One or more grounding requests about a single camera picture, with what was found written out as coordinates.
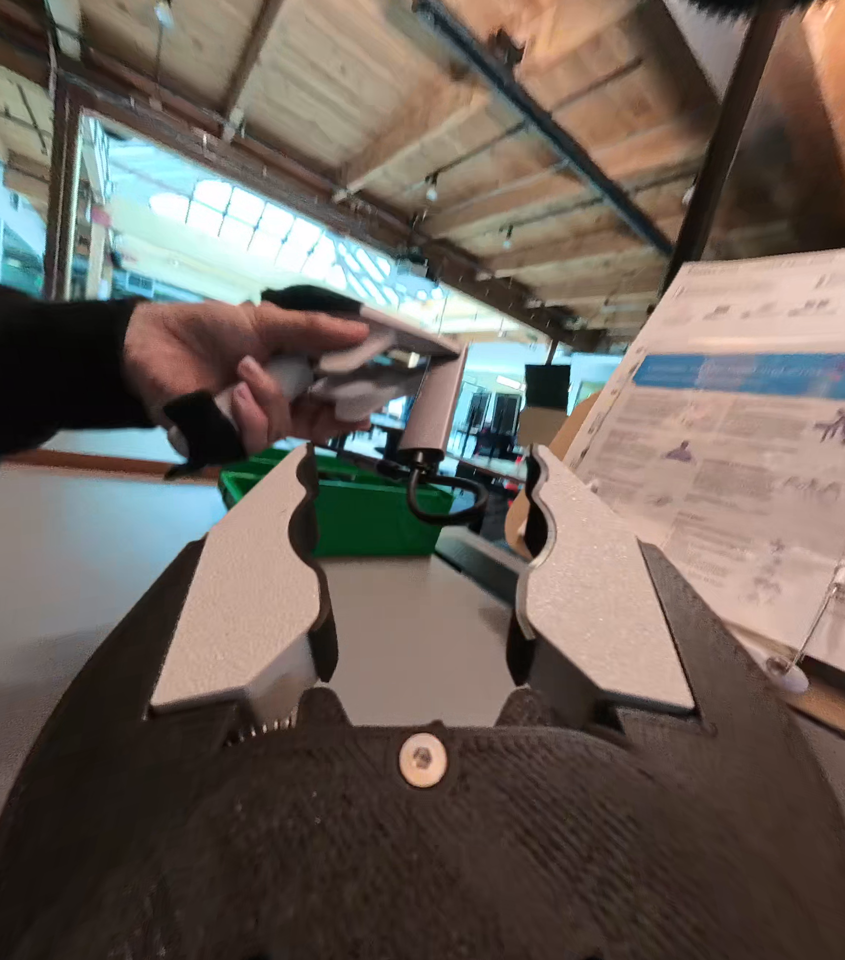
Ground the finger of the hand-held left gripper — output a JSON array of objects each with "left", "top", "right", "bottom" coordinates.
[
  {"left": 313, "top": 367, "right": 427, "bottom": 423},
  {"left": 358, "top": 303, "right": 466, "bottom": 360}
]

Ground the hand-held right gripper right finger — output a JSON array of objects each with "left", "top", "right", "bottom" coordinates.
[{"left": 505, "top": 442, "right": 696, "bottom": 725}]

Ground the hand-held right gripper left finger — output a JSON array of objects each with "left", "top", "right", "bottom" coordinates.
[{"left": 150, "top": 442, "right": 340, "bottom": 714}]

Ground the grey USB hub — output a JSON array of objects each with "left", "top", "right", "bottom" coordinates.
[{"left": 401, "top": 341, "right": 470, "bottom": 453}]

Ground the black hub cable with plug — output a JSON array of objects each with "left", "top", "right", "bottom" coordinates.
[{"left": 391, "top": 447, "right": 490, "bottom": 526}]

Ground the person's left forearm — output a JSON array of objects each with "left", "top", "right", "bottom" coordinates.
[{"left": 0, "top": 273, "right": 155, "bottom": 516}]

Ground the light grey desk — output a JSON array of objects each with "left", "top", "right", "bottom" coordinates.
[{"left": 0, "top": 461, "right": 845, "bottom": 960}]

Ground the person's left hand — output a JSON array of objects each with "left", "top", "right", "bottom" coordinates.
[{"left": 122, "top": 300, "right": 394, "bottom": 459}]

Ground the green plastic bin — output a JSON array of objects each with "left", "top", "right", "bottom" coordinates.
[{"left": 217, "top": 447, "right": 461, "bottom": 560}]

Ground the black sign board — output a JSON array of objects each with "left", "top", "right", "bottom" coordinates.
[{"left": 523, "top": 363, "right": 572, "bottom": 412}]

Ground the printed instruction sheet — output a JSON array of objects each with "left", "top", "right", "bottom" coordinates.
[{"left": 561, "top": 241, "right": 845, "bottom": 691}]

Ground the white tethered pin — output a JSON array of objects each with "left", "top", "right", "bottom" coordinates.
[{"left": 763, "top": 562, "right": 845, "bottom": 695}]

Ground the wooden pillar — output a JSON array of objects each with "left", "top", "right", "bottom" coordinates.
[{"left": 43, "top": 82, "right": 84, "bottom": 301}]

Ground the black ceiling rail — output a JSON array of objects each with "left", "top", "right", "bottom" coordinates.
[{"left": 411, "top": 0, "right": 675, "bottom": 260}]

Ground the dark metal post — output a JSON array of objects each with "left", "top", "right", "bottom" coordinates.
[{"left": 658, "top": 7, "right": 785, "bottom": 295}]

